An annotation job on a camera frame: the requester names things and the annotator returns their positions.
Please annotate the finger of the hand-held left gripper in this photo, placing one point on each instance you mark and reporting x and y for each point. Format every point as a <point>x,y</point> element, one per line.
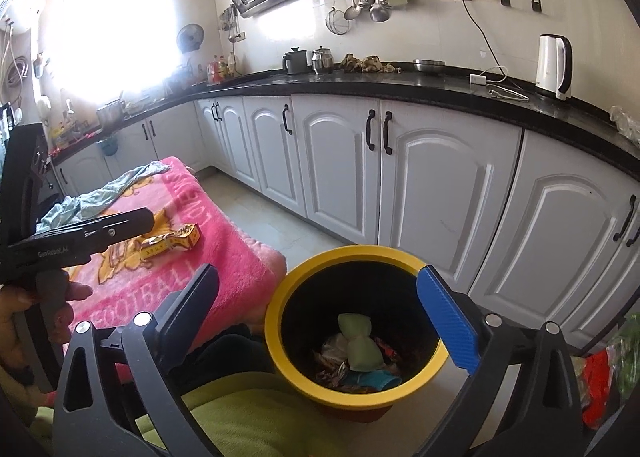
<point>120,227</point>

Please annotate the white charger adapter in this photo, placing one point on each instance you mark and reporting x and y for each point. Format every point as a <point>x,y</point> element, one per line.
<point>478,79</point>

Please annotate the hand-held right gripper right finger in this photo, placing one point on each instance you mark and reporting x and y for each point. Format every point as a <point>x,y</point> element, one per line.
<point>447,322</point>

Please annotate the metal bowl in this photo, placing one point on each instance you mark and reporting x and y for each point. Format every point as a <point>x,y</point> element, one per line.
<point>429,67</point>

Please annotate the steel stockpot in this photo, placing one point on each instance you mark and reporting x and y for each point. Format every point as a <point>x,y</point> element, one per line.
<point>111,114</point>

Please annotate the dark pot with lid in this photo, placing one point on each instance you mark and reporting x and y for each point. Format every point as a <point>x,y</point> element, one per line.
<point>295,62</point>

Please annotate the yellow paper packet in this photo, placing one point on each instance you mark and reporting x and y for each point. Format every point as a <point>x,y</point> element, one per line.
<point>170,239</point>

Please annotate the grey blue cloth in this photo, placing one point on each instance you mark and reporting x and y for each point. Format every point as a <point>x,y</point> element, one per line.
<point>100,194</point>

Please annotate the person's left hand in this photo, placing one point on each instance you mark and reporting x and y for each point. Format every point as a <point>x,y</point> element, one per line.
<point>12,307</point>

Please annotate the teal hanging basket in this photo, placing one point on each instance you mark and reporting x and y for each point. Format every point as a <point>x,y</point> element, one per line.
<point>108,146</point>

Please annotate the white electric kettle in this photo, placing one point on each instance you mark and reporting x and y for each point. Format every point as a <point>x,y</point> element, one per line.
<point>552,67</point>

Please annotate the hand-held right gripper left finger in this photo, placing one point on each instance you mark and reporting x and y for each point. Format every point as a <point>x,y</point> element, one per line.
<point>200,297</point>

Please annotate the round wall fan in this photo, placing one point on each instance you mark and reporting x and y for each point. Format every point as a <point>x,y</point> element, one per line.
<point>190,38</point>

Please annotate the person's green pants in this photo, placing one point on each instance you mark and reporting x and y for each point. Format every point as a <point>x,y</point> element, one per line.
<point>240,412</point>

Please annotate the brown crumpled heap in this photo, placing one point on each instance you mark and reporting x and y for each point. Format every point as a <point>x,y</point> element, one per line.
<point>370,64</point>

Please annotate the pink printed blanket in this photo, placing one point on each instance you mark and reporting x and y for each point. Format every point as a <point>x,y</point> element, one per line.
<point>225,247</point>

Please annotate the green plastic bag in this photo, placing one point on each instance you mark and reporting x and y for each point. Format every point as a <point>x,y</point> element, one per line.
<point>627,362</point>

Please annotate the white kitchen cabinets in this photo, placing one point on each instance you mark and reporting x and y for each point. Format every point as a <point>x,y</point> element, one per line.
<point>450,177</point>

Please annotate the group of condiment bottles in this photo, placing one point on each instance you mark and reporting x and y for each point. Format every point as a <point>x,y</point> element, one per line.
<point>221,69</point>

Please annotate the clear plastic bag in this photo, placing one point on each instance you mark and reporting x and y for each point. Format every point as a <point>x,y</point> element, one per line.
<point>626,123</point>

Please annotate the yellow black trash bin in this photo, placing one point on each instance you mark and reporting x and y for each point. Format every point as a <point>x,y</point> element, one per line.
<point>320,302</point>

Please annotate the red plastic bag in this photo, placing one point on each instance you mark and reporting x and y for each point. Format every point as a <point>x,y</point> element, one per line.
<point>597,387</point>

